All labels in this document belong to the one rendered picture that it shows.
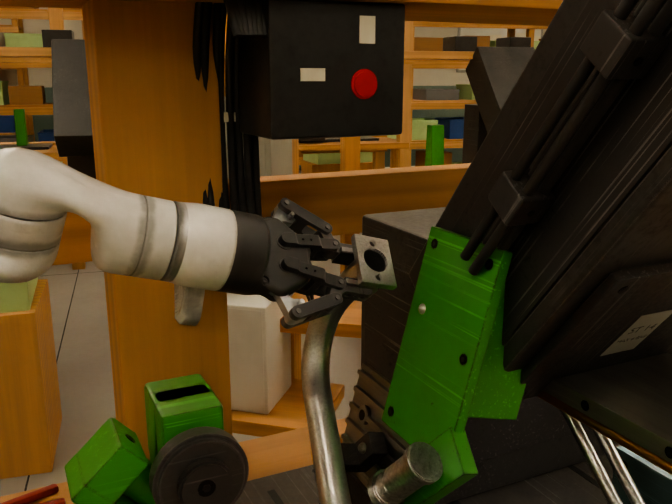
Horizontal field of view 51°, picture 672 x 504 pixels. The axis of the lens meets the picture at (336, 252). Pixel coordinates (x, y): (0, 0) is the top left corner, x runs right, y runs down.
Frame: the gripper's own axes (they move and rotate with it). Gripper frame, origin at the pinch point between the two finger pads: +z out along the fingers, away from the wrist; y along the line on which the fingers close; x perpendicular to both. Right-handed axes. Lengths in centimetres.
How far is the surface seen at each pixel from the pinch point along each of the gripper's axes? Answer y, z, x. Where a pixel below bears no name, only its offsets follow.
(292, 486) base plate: -12.2, 8.1, 33.5
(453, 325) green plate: -7.7, 6.3, -5.5
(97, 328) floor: 154, 45, 330
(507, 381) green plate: -12.5, 12.0, -4.7
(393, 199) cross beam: 27.7, 22.8, 19.4
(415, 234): 8.9, 11.6, 3.2
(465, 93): 524, 453, 372
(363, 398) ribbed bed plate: -7.2, 8.5, 14.5
